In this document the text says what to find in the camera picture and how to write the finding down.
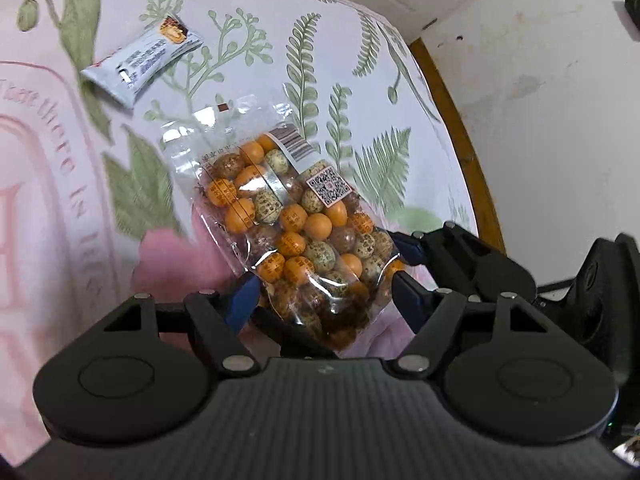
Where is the coated peanuts clear bag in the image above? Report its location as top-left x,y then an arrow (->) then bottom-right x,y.
160,96 -> 404,358

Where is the white snack packet top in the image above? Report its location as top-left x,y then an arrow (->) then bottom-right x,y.
80,14 -> 203,110

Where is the floral bed sheet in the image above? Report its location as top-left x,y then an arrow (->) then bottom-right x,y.
1,0 -> 476,465

